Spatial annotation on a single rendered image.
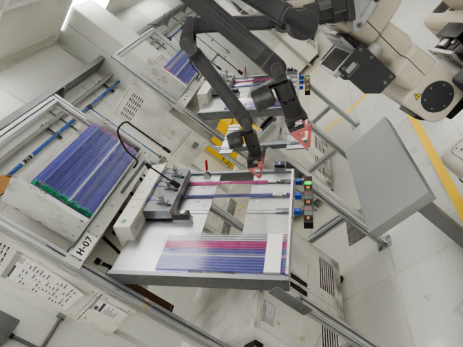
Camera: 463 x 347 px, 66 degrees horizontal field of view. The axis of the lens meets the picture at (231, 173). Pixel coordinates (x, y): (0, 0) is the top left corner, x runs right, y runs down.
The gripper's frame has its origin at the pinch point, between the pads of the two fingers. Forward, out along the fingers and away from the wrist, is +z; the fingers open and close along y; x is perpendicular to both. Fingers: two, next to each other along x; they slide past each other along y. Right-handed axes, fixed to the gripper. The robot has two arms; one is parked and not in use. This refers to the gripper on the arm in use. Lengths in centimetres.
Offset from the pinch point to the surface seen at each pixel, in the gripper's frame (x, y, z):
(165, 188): -48.2, 1.6, 1.6
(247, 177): -13.0, -18.6, 15.2
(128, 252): -55, 37, 7
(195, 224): -30.2, 20.1, 10.7
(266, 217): 0.7, 15.0, 14.8
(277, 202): 4.8, 4.7, 15.3
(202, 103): -60, -115, 7
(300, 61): -7, -450, 96
